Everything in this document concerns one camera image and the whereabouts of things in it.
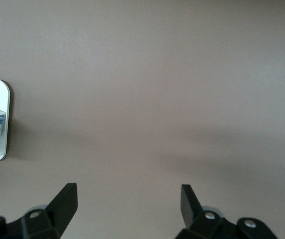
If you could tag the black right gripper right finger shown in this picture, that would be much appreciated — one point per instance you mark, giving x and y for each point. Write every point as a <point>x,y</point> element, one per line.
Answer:
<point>188,206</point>

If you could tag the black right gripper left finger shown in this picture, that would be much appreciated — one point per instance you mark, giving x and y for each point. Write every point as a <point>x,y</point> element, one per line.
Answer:
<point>62,209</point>

